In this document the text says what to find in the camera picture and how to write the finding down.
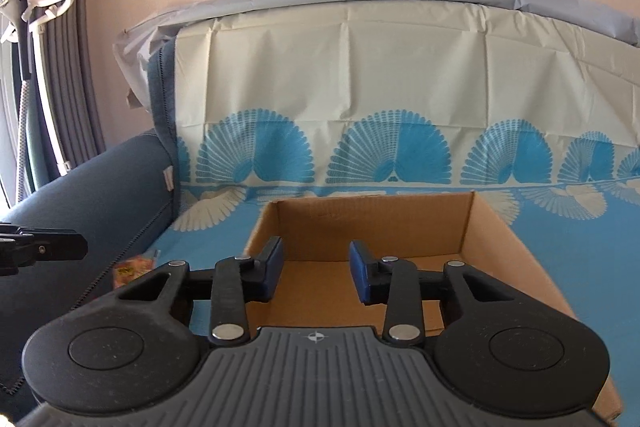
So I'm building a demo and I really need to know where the blue-grey sofa cushion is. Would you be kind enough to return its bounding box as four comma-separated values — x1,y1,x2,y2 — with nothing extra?
0,42,182,424

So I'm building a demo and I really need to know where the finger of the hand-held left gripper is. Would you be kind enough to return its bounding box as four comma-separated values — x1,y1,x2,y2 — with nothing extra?
0,223,89,277

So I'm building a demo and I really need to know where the clear cookie snack packet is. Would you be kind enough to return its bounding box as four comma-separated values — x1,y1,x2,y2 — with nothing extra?
112,251,162,292

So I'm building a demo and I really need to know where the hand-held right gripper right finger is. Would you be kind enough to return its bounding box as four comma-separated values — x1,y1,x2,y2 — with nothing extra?
348,240,506,347

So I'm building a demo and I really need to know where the brown cardboard box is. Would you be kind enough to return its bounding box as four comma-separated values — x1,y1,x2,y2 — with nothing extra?
239,190,625,424

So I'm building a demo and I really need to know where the grey pleated curtain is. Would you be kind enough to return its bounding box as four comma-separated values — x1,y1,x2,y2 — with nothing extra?
27,0,107,170

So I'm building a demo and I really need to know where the white garment steamer stand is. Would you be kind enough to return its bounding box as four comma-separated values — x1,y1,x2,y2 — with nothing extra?
0,0,86,204

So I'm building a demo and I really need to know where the fan print blue cream cloth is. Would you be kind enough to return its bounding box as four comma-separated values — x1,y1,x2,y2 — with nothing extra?
160,0,640,358

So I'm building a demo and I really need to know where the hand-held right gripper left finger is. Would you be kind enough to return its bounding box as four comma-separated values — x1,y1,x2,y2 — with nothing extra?
116,236,286,347

